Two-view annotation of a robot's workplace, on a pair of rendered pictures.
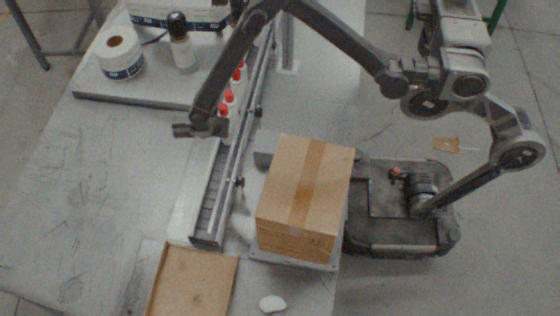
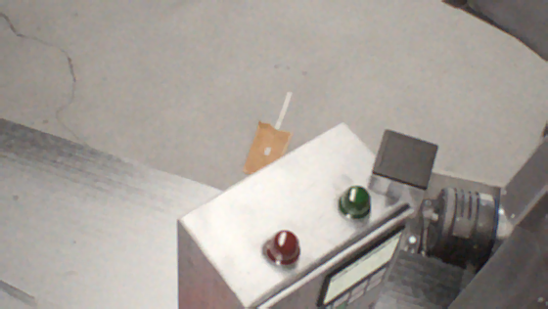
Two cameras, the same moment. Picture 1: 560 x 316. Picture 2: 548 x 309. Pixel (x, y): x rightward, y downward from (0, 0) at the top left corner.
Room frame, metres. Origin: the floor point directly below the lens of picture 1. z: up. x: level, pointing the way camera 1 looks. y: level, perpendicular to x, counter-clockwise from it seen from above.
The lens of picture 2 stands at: (1.48, 0.36, 2.05)
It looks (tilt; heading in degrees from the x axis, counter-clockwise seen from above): 55 degrees down; 270
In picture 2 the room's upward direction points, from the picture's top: 9 degrees clockwise
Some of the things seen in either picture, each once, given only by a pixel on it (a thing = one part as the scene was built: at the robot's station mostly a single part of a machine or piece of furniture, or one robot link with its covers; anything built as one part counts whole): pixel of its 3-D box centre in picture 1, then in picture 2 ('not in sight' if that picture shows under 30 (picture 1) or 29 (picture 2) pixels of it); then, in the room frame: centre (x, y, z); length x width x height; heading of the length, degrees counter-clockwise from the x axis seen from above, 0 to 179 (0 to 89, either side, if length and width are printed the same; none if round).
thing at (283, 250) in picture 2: not in sight; (284, 245); (1.47, 0.05, 1.49); 0.03 x 0.03 x 0.02
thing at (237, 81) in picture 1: (237, 89); not in sight; (1.12, 0.16, 0.98); 0.05 x 0.05 x 0.20
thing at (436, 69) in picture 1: (426, 72); not in sight; (0.78, -0.38, 1.45); 0.09 x 0.08 x 0.12; 176
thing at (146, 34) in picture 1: (140, 23); not in sight; (1.65, 0.67, 0.89); 0.31 x 0.31 x 0.01
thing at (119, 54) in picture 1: (119, 53); not in sight; (1.38, 0.70, 0.95); 0.20 x 0.20 x 0.14
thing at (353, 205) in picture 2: not in sight; (355, 200); (1.42, 0.00, 1.49); 0.03 x 0.03 x 0.02
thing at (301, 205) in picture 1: (305, 201); not in sight; (0.64, -0.08, 0.99); 0.30 x 0.24 x 0.27; 165
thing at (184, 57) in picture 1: (181, 42); not in sight; (1.34, 0.40, 1.03); 0.09 x 0.09 x 0.30
